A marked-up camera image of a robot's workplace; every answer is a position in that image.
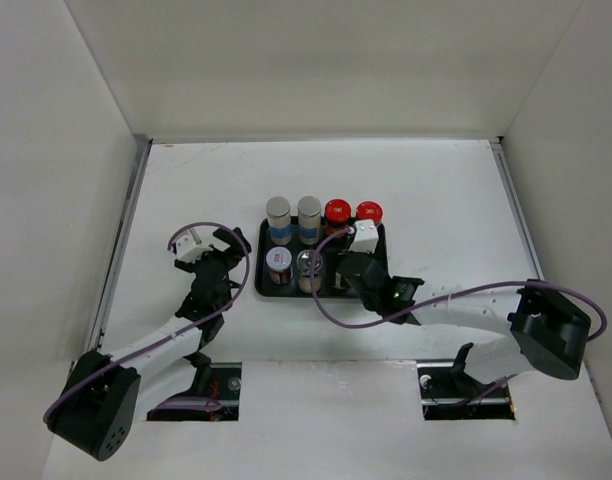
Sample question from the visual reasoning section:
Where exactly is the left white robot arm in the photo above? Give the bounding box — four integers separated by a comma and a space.
43, 223, 252, 461

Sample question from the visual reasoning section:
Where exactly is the red lid sauce jar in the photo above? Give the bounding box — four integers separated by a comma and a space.
355, 201, 383, 226

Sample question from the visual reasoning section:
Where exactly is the red lid chili jar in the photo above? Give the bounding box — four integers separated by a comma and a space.
324, 198, 351, 235

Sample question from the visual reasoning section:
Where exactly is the black rectangular tray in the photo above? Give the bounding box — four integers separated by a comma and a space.
254, 215, 390, 301

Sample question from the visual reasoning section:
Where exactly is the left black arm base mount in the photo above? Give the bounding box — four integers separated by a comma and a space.
146, 352, 243, 422

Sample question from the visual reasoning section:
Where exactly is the blue label sago bottle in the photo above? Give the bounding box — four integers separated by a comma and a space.
266, 196, 292, 246
297, 196, 321, 246

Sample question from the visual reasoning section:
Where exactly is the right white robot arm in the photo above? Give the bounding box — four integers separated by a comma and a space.
338, 253, 591, 396

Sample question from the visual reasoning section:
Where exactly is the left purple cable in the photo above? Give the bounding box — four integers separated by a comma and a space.
42, 221, 252, 426

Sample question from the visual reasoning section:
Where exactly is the grey lid seasoning jar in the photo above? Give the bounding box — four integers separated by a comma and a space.
296, 249, 323, 295

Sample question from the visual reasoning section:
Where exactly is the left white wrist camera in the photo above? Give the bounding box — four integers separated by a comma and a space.
167, 227, 216, 261

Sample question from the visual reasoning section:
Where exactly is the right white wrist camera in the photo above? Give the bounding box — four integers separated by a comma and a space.
348, 219, 379, 255

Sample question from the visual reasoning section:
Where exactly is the small dark spice jar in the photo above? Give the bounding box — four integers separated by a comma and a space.
265, 246, 293, 285

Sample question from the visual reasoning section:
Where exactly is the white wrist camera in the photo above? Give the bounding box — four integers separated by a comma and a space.
167, 227, 216, 261
348, 219, 379, 255

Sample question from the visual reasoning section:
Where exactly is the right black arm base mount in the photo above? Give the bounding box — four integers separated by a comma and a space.
416, 343, 515, 421

